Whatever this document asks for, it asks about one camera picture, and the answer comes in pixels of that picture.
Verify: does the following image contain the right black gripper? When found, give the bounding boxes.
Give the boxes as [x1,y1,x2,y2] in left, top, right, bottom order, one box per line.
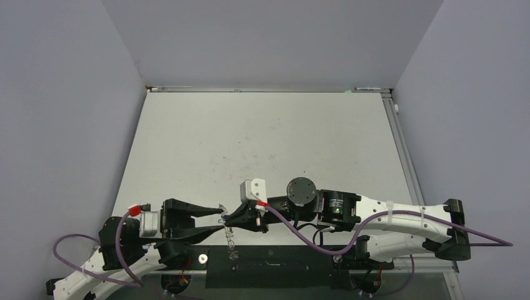
[226,195,315,232]

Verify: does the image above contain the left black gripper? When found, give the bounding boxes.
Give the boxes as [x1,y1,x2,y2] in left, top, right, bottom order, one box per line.
[135,199,224,245]

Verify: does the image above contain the metal keyring disc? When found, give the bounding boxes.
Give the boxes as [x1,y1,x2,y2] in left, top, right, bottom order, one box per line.
[218,204,239,261]

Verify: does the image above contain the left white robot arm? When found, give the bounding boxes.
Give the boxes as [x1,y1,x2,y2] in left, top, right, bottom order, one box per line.
[46,199,226,299]

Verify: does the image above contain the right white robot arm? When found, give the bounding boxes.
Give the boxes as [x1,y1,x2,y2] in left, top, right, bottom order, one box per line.
[222,177,471,268]

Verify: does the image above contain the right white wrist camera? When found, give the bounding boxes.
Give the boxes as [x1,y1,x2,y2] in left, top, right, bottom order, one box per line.
[239,178,268,203]

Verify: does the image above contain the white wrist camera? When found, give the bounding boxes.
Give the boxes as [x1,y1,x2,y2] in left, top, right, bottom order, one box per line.
[239,178,268,203]
[139,211,159,238]

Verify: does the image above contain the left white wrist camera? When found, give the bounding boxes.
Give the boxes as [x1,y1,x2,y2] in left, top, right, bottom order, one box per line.
[139,211,159,238]

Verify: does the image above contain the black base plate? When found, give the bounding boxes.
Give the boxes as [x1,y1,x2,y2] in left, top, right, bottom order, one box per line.
[159,244,394,291]

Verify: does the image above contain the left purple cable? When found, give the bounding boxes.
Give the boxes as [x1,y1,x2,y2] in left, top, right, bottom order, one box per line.
[52,204,146,289]

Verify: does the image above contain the marker pen on rail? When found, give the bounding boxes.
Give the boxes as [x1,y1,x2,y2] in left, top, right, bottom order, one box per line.
[354,87,383,92]

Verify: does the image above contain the aluminium frame rail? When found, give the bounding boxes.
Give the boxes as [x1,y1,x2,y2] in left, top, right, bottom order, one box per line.
[380,91,461,274]

